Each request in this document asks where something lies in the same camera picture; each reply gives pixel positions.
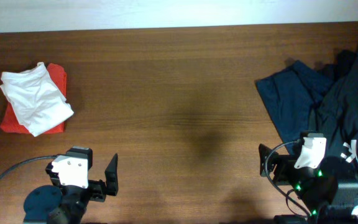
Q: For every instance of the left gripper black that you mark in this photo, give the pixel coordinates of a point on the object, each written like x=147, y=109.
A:
x=97, y=186

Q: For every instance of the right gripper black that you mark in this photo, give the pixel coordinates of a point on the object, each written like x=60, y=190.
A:
x=285, y=162

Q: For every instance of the white t-shirt green print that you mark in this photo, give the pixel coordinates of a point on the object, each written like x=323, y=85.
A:
x=36, y=99

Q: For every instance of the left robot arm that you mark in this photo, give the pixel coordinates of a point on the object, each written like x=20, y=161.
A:
x=66, y=199

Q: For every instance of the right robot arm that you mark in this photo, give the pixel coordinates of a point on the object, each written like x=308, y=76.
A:
x=325, y=189

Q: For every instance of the navy blue t-shirt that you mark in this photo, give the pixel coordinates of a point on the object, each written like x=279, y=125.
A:
x=299, y=99

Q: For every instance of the black t-shirt white lettering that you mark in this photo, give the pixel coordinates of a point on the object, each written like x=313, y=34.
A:
x=337, y=118

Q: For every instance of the red folded t-shirt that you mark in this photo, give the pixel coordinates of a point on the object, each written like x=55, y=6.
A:
x=57, y=93

